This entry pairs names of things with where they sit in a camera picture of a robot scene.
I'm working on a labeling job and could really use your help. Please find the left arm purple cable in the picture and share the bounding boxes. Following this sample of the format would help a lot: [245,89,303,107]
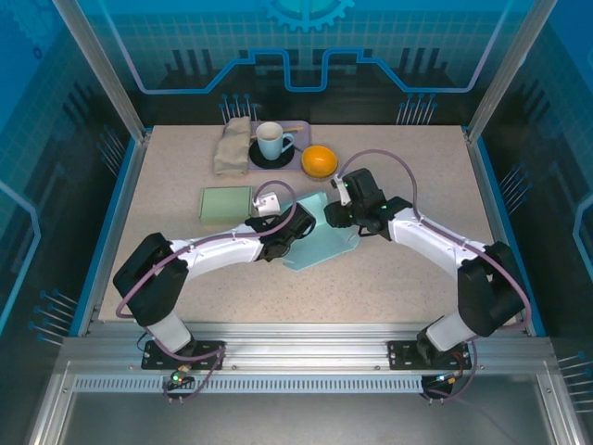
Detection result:
[115,180,297,404]

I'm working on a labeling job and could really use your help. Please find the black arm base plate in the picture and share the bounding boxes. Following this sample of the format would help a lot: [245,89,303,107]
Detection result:
[141,339,229,372]
[386,339,483,372]

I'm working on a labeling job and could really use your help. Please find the small green-lit connector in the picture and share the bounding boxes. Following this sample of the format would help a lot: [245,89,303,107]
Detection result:
[169,365,196,386]
[433,370,467,388]

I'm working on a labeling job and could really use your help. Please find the beige folded cloth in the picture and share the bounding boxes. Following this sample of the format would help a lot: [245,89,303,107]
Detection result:
[212,116,253,177]

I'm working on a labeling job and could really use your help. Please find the light blue mug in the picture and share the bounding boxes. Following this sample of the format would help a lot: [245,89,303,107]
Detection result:
[256,121,297,160]

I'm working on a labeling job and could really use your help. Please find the green paper box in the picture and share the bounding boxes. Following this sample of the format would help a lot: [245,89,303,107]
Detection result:
[198,185,255,227]

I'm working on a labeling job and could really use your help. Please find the aluminium front rail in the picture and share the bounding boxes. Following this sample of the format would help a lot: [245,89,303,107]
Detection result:
[59,322,557,372]

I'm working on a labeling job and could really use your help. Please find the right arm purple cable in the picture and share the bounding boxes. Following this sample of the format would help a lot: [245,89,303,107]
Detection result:
[334,148,532,404]

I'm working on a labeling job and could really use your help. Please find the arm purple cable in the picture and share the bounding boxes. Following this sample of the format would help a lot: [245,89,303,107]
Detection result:
[334,148,532,404]
[115,180,297,404]

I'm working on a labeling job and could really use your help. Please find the black round coaster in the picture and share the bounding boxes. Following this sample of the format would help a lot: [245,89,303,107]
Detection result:
[248,138,297,170]

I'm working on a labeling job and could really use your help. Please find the slotted cable duct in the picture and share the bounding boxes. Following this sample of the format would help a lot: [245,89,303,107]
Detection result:
[73,375,427,395]

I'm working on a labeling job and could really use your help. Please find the wooden stick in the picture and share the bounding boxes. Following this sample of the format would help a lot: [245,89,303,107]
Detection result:
[249,123,303,140]

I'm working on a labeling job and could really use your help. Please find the yellow bowl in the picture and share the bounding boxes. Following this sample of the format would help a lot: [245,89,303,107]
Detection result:
[300,145,338,178]

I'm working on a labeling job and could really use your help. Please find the light blue paper box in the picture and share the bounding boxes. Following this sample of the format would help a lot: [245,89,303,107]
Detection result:
[282,190,360,273]

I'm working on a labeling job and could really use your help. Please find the lilac tray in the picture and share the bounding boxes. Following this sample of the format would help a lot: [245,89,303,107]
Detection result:
[247,120,310,172]

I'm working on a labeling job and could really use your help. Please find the aluminium frame post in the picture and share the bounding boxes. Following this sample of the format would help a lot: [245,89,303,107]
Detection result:
[50,0,150,143]
[466,0,560,143]

